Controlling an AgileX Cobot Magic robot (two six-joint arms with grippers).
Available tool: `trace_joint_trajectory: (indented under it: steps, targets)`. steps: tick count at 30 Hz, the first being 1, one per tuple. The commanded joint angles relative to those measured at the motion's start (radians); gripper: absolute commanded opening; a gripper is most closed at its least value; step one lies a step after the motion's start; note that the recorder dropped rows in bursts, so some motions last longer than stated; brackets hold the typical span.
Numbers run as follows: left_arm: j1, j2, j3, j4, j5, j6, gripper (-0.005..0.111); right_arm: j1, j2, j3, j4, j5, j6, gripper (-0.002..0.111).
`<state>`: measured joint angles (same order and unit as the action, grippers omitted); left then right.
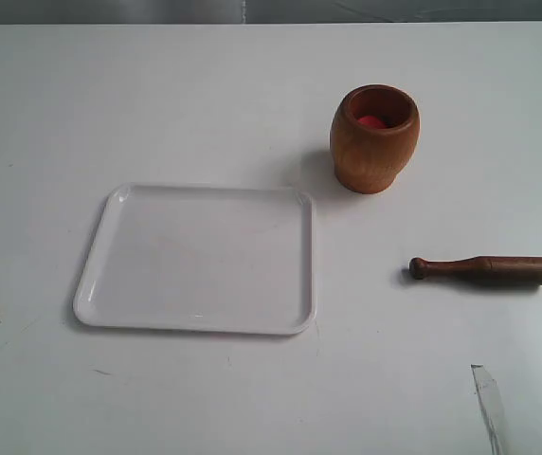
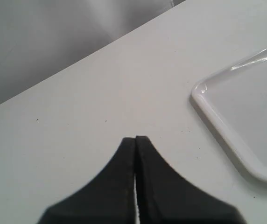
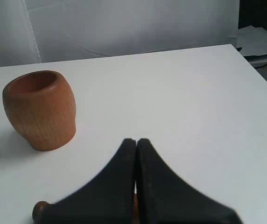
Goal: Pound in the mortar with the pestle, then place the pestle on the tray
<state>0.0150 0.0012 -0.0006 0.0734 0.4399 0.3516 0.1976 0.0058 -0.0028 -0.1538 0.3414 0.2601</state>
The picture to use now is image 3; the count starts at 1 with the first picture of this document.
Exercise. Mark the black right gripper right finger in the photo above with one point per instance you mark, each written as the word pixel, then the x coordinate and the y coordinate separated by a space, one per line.
pixel 164 198

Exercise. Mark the brown wooden mortar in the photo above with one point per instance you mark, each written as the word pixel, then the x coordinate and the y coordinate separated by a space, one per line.
pixel 41 107

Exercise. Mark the white paper sheets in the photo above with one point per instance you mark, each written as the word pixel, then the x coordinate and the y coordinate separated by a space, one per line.
pixel 252 41

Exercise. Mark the brown wooden pestle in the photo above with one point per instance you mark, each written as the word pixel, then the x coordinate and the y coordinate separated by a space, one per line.
pixel 38 209

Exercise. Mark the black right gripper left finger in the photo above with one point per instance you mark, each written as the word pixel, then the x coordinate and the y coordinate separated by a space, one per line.
pixel 106 199

